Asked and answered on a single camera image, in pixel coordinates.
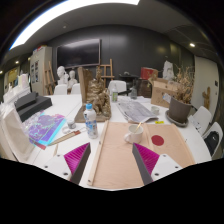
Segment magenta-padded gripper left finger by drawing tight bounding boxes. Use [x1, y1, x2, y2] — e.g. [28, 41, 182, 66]
[42, 142, 92, 185]

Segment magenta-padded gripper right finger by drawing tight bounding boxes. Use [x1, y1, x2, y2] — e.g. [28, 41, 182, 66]
[132, 142, 184, 186]

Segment blue-capped white drink bottle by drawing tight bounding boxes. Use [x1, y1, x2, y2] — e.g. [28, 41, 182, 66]
[83, 103, 99, 140]

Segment flat round red coaster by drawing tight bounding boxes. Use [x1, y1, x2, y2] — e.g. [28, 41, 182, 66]
[150, 134, 165, 147]

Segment wooden paint brushes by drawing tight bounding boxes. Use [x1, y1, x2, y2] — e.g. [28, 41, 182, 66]
[48, 129, 82, 147]

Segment white ceramic mug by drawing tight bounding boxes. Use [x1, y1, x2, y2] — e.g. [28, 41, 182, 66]
[124, 123, 145, 145]

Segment small paint jar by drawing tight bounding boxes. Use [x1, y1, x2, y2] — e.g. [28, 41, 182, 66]
[66, 119, 77, 130]

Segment grey plant saucer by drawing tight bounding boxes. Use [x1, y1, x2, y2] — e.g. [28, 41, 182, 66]
[164, 109, 190, 128]

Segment grey printed newspaper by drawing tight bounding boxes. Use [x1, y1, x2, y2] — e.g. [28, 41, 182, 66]
[117, 99, 160, 124]

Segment grey pot with dried plant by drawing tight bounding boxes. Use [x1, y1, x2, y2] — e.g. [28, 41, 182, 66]
[168, 64, 195, 124]

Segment loose papers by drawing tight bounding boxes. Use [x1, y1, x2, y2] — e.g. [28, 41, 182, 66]
[188, 114, 203, 133]

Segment black flat box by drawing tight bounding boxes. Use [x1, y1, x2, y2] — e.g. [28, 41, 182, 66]
[17, 95, 54, 123]
[14, 91, 40, 112]

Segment white canvas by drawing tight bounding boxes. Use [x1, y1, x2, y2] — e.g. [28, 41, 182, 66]
[0, 103, 34, 163]

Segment brown cardboard box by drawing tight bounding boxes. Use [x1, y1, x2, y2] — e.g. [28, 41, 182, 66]
[150, 77, 179, 109]

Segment dark glass jug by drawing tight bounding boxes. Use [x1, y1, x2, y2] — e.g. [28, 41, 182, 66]
[129, 85, 138, 100]

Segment white chair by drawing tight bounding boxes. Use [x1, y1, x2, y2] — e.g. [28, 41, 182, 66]
[107, 79, 128, 97]
[70, 82, 82, 95]
[201, 121, 224, 159]
[53, 83, 69, 96]
[188, 105, 213, 136]

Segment white spray bottle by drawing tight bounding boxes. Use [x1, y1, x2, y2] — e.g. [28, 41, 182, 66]
[110, 83, 119, 103]

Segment white plaster bust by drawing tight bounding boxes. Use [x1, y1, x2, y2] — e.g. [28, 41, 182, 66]
[67, 69, 79, 89]
[55, 65, 70, 86]

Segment wooden figure statue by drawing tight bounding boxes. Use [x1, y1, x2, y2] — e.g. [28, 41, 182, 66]
[201, 86, 212, 110]

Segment red box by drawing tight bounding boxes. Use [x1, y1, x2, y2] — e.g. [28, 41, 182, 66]
[139, 66, 159, 81]

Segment white plastic bag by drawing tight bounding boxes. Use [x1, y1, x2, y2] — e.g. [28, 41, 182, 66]
[162, 60, 175, 82]

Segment white cabinet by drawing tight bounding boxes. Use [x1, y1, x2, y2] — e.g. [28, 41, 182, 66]
[29, 45, 54, 97]

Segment bright ceiling light panel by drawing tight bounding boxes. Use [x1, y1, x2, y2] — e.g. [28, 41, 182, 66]
[9, 0, 141, 51]

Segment black wall television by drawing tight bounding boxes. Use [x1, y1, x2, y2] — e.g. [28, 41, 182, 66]
[55, 38, 102, 70]

